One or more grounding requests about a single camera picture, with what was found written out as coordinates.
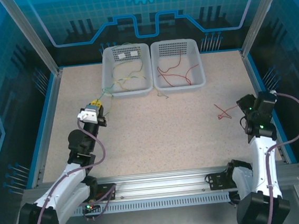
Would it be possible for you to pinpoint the grey basket with white stickers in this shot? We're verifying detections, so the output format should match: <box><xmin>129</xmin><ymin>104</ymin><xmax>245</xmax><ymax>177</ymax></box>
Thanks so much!
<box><xmin>97</xmin><ymin>42</ymin><xmax>155</xmax><ymax>101</ymax></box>

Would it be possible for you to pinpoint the small LED connector board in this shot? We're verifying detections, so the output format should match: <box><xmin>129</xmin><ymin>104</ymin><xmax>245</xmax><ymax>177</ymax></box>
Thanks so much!
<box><xmin>228</xmin><ymin>192</ymin><xmax>241</xmax><ymax>206</ymax></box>
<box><xmin>81</xmin><ymin>200</ymin><xmax>101</xmax><ymax>215</ymax></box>

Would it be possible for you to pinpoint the plain grey plastic basket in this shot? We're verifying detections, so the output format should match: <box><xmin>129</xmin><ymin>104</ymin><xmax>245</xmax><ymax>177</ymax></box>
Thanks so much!
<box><xmin>149</xmin><ymin>37</ymin><xmax>207</xmax><ymax>96</ymax></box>

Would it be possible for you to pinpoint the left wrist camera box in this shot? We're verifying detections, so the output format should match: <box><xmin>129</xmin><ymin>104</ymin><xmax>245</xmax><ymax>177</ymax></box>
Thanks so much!
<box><xmin>75</xmin><ymin>103</ymin><xmax>100</xmax><ymax>126</ymax></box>

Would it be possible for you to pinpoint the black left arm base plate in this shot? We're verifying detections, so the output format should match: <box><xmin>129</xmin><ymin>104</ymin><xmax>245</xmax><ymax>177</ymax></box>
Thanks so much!
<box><xmin>92</xmin><ymin>182</ymin><xmax>118</xmax><ymax>202</ymax></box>

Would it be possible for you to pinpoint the aluminium frame post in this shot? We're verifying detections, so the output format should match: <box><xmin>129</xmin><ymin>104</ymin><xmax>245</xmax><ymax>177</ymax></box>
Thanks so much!
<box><xmin>235</xmin><ymin>0</ymin><xmax>293</xmax><ymax>57</ymax></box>
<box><xmin>0</xmin><ymin>0</ymin><xmax>63</xmax><ymax>80</ymax></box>

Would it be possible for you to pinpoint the aluminium mounting rail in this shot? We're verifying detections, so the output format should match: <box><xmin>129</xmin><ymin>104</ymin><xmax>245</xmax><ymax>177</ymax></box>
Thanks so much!
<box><xmin>21</xmin><ymin>158</ymin><xmax>299</xmax><ymax>212</ymax></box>

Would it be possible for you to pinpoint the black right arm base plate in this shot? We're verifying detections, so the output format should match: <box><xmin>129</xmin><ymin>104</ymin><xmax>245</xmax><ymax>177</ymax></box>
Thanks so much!
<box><xmin>206</xmin><ymin>171</ymin><xmax>233</xmax><ymax>191</ymax></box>

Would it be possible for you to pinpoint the slotted grey cable duct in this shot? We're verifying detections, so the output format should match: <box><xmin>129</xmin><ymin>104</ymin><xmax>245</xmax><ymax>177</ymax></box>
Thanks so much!
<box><xmin>73</xmin><ymin>191</ymin><xmax>233</xmax><ymax>217</ymax></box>

